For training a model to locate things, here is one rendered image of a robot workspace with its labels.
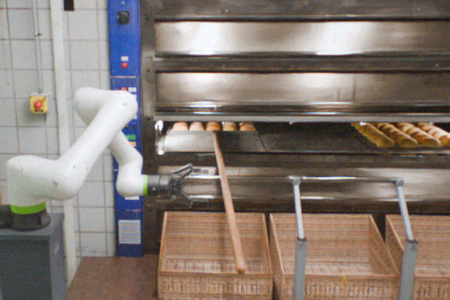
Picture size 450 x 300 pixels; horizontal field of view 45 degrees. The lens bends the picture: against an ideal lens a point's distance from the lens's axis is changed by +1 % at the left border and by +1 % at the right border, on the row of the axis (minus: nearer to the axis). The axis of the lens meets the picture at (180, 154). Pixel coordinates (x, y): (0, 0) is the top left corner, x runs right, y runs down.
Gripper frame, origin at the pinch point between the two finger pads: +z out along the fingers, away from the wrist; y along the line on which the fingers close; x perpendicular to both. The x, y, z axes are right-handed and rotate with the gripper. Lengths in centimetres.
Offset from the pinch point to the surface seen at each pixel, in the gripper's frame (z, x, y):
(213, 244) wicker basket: 6, -47, 49
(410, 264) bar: 91, 6, 33
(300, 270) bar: 43, 5, 38
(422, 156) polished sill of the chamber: 117, -53, -1
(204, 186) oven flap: 1, -55, 18
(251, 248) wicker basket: 28, -46, 51
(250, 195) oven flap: 26, -53, 22
